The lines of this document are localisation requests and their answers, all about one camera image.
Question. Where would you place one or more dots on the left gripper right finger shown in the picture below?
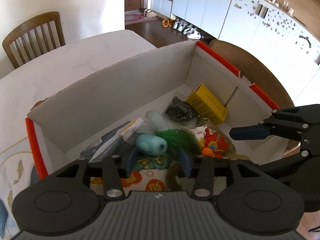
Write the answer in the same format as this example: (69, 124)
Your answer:
(200, 168)

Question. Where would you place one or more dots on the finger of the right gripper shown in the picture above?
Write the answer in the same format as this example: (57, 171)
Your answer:
(255, 132)

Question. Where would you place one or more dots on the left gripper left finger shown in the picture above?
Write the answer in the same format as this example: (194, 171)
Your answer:
(116, 166)

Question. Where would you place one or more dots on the colourful fabric pouch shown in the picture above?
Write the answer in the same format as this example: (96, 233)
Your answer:
(153, 164)

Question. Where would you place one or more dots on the orange red flower toy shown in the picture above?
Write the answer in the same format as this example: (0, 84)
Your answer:
(214, 144)

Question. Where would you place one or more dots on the green plush toy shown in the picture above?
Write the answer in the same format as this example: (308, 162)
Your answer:
(179, 139)

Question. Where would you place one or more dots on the small yellow box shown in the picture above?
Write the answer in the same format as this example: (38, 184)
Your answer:
(207, 105)

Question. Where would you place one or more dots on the dark tea packet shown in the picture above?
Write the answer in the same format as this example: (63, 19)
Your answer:
(179, 111)

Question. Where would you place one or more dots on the near wooden chair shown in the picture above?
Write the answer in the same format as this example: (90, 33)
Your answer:
(254, 71)

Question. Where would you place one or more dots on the wooden chair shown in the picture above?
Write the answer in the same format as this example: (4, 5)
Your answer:
(254, 71)
(33, 38)

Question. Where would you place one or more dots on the red and white cardboard box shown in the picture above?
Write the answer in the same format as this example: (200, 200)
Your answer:
(66, 119)

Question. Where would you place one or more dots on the round patterned table mat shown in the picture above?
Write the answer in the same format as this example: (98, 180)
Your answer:
(16, 168)

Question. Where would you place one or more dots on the white refrigerator with magnets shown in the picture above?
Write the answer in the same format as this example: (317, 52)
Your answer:
(278, 41)

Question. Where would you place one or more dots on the red patterned door rug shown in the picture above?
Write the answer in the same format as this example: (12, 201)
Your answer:
(139, 16)

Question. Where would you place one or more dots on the far wooden chair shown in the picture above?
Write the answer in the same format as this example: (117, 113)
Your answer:
(33, 38)

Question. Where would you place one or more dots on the white wall cabinet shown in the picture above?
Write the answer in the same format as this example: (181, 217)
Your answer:
(208, 15)

